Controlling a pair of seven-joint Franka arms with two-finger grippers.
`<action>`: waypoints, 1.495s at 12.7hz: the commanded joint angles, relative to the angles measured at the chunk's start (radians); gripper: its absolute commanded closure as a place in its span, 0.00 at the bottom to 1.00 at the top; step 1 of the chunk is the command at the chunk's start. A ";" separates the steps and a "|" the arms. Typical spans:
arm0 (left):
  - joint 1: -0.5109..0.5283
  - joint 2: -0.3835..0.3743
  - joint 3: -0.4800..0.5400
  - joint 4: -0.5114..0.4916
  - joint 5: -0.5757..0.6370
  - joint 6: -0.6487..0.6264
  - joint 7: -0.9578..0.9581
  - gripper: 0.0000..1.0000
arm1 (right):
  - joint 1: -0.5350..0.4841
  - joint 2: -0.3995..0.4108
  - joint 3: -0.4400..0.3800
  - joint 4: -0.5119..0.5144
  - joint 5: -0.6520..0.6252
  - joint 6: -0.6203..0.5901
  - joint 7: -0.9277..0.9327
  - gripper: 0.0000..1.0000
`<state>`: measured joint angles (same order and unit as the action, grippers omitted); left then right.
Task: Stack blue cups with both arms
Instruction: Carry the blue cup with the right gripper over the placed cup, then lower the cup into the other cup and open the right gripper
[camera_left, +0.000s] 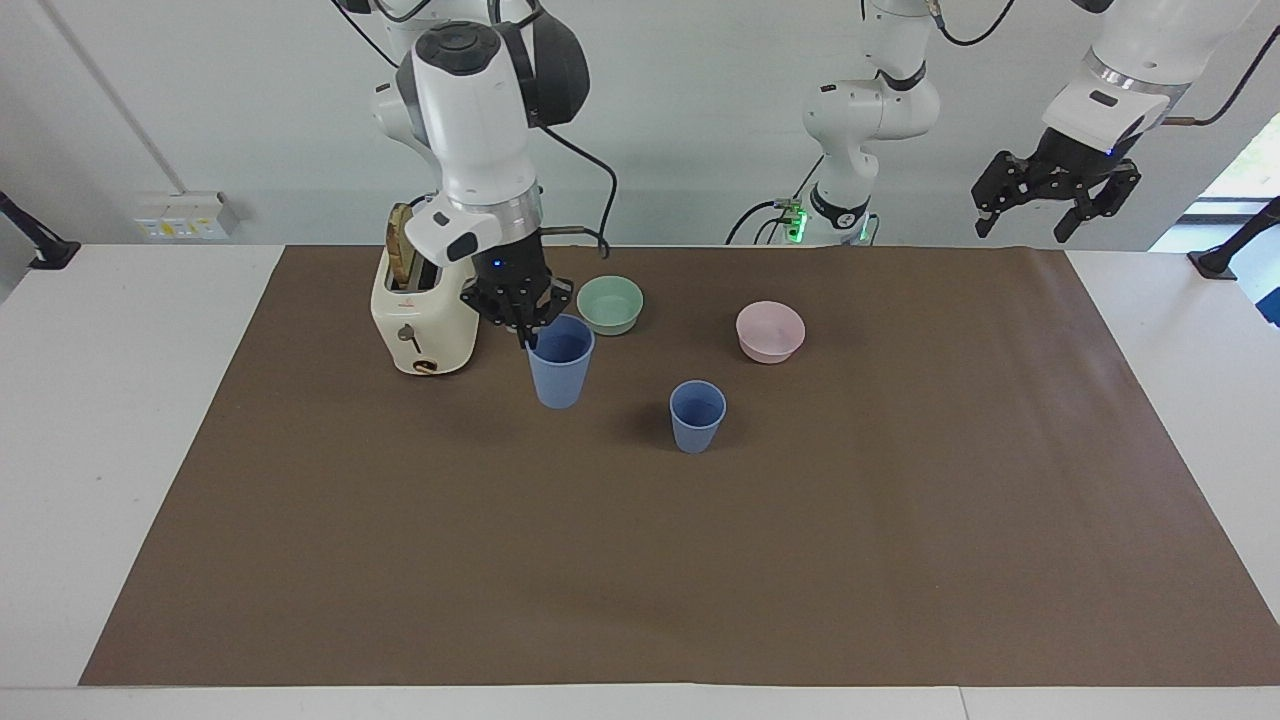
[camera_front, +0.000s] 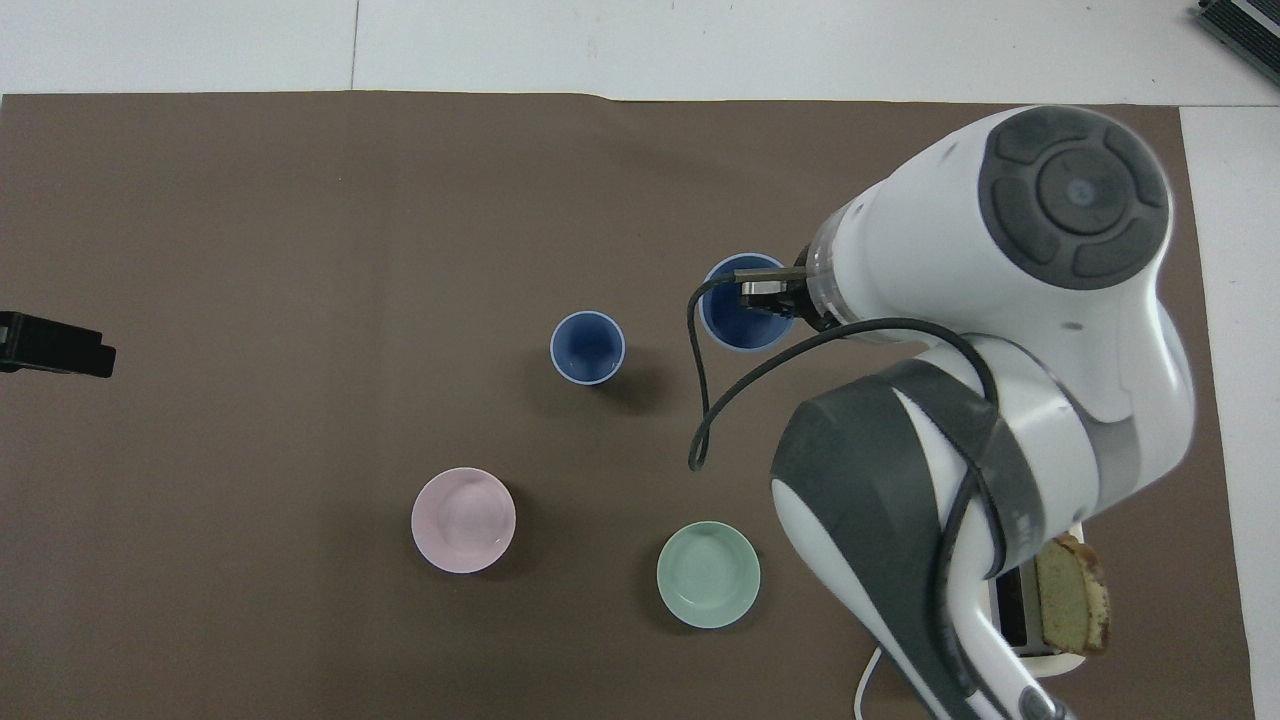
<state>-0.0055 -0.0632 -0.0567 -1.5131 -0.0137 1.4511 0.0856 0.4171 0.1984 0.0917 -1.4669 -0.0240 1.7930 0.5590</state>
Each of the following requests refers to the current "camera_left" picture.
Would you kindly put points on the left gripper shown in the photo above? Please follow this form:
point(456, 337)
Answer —
point(1080, 158)

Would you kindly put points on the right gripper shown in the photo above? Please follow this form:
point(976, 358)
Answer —
point(512, 268)

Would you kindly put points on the blue plastic cup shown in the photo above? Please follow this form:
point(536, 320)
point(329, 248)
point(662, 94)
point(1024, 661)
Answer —
point(560, 380)
point(697, 430)

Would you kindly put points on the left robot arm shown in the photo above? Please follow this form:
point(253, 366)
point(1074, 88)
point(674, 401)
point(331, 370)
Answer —
point(850, 110)

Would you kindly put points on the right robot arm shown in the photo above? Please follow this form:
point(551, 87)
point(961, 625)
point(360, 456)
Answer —
point(470, 110)

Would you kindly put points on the green plastic bowl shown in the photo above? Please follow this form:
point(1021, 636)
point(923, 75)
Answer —
point(610, 315)

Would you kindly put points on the cream toaster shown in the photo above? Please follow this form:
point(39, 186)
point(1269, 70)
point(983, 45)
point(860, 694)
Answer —
point(420, 330)

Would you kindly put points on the bread slice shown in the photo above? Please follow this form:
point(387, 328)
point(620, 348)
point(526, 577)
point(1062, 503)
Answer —
point(401, 245)

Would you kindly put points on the black stand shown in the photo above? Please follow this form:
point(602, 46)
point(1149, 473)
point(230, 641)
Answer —
point(45, 250)
point(1235, 245)

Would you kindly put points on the pink plastic bowl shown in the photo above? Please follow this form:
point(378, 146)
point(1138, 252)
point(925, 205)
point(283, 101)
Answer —
point(770, 345)

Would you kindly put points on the white wall socket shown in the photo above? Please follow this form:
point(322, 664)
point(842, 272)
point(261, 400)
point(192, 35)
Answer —
point(185, 217)

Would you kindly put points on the white wall conduit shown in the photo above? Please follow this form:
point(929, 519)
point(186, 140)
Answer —
point(110, 95)

